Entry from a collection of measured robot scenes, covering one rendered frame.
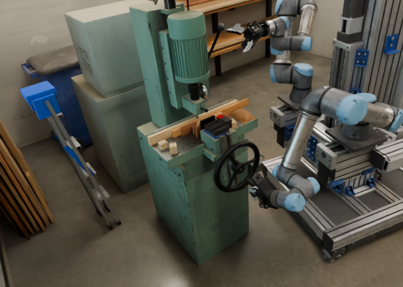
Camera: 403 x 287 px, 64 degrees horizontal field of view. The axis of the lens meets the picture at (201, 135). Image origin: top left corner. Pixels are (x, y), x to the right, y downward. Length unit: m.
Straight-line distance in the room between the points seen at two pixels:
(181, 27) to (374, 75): 1.10
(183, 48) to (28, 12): 2.32
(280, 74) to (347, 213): 0.99
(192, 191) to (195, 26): 0.86
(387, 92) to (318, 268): 1.14
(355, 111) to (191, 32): 0.77
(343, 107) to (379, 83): 0.75
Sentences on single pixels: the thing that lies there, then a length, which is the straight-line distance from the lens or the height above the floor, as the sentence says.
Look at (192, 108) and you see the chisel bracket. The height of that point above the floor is 1.04.
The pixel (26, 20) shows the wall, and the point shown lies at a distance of 3.65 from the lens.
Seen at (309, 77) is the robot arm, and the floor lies 0.98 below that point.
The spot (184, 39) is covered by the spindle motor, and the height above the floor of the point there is 1.42.
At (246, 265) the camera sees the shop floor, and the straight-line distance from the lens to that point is 2.25.
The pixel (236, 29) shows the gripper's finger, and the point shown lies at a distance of 1.75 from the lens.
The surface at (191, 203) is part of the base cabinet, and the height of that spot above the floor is 0.56.
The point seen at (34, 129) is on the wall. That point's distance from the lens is 3.96.
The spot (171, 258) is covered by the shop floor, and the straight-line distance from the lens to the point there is 2.32.
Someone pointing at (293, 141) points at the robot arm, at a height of 1.00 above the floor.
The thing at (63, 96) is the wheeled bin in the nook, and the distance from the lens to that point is 3.25.
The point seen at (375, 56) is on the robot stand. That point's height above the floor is 1.18.
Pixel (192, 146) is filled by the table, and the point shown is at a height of 0.90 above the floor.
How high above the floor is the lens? 1.84
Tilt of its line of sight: 33 degrees down
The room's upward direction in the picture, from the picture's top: 6 degrees counter-clockwise
